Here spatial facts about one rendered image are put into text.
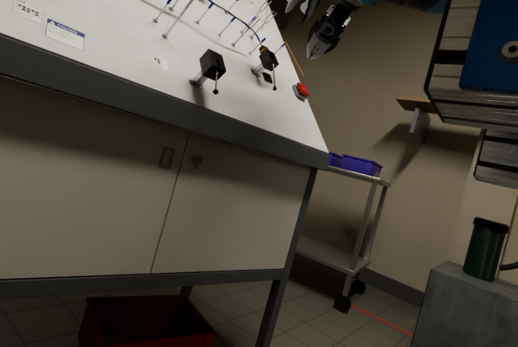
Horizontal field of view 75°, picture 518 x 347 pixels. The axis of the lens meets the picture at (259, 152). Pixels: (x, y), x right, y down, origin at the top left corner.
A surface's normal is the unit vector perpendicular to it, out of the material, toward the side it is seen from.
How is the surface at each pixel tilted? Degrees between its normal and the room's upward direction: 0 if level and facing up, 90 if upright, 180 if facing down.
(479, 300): 90
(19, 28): 48
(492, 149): 90
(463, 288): 90
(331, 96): 90
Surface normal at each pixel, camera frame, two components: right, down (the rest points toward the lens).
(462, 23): -0.58, -0.18
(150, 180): 0.66, 0.17
